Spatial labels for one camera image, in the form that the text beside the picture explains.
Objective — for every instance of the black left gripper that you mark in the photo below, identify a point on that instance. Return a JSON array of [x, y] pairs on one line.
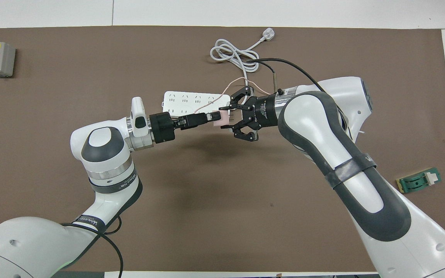
[[162, 127]]

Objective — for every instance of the green knife switch block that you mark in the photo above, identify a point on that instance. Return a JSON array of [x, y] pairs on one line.
[[415, 183]]

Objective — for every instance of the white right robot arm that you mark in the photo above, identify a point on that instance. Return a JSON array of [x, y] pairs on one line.
[[323, 127]]

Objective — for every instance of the white power strip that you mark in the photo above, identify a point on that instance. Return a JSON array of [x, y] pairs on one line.
[[184, 101]]

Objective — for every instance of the pink charger adapter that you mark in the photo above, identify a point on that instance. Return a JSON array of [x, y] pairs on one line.
[[224, 122]]

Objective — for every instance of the brown table mat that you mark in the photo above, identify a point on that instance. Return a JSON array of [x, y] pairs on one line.
[[207, 216]]

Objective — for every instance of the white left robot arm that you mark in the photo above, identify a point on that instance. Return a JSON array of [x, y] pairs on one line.
[[102, 146]]

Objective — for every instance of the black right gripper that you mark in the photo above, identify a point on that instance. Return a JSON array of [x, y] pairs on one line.
[[265, 112]]

